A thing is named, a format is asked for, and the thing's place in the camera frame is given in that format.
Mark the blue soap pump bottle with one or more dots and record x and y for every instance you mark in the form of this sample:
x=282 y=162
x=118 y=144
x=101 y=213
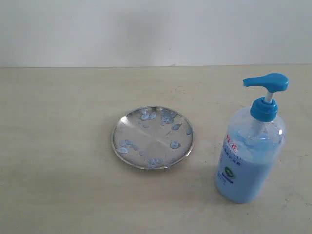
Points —
x=253 y=142

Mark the round stainless steel plate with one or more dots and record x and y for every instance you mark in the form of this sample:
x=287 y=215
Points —
x=152 y=138

